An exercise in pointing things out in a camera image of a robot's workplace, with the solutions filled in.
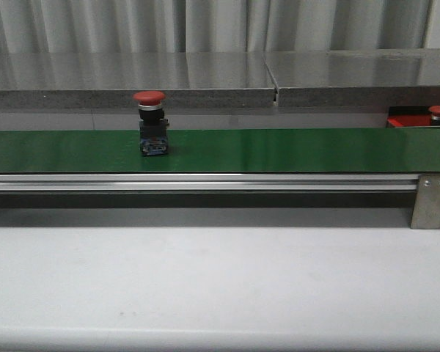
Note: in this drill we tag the grey stone counter slab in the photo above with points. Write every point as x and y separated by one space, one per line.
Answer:
109 80
368 78

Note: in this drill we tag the grey stone counter slab left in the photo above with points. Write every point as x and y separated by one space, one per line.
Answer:
109 80

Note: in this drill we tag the green conveyor belt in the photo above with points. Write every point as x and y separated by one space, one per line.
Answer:
322 150

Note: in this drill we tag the red plastic tray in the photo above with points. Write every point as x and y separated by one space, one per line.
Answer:
408 121

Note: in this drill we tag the steel conveyor support bracket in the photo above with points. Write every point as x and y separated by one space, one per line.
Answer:
426 212

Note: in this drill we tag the grey stone counter slab right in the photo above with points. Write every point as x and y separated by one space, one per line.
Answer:
368 78

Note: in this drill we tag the white pleated curtain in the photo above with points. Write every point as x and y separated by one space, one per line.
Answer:
203 26

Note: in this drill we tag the aluminium conveyor side rail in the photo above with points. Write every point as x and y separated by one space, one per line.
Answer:
208 182

